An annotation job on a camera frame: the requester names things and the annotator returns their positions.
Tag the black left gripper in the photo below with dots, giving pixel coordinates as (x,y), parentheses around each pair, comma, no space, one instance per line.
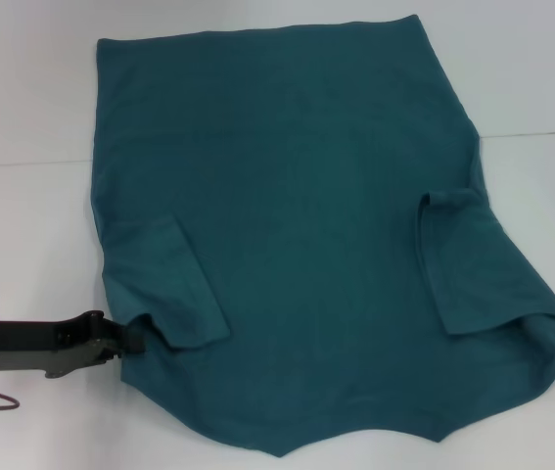
(37,343)

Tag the teal t-shirt with white print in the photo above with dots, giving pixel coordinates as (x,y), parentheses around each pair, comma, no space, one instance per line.
(282,220)

